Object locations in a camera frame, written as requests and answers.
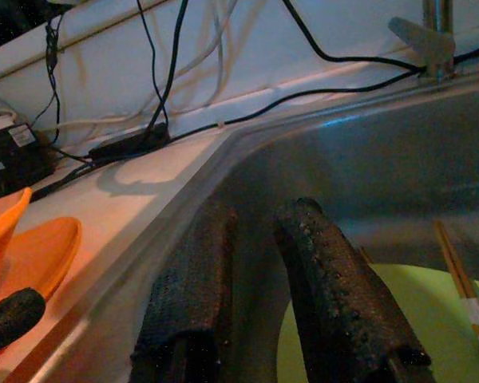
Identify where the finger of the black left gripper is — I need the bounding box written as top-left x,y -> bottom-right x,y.
0,286 -> 48,358

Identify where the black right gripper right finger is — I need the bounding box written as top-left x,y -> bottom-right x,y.
271,196 -> 437,383

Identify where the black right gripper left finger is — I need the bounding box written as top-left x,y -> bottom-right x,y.
129,203 -> 240,383

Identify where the orange square bowl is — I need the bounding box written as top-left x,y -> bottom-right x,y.
0,186 -> 34,312

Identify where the wooden chopstick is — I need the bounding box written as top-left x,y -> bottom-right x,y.
438,221 -> 479,352
433,219 -> 479,360

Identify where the orange plate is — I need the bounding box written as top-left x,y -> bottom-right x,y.
0,216 -> 84,320

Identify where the green plate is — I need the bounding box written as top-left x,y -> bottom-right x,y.
277,263 -> 479,383

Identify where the stainless steel sink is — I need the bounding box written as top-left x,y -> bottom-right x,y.
0,73 -> 479,383

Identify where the black labelled electronics box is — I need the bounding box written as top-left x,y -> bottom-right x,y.
0,123 -> 56,200

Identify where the black power adapter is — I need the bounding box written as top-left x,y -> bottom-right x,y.
88,122 -> 172,165

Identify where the chrome faucet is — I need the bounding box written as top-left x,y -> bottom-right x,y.
386,0 -> 458,83

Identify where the thin black counter cable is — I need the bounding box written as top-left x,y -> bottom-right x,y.
167,67 -> 428,143

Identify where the black adapter power cord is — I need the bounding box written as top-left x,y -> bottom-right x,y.
145,0 -> 189,132

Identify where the black hanging wall cable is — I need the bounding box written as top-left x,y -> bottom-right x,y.
281,0 -> 424,71

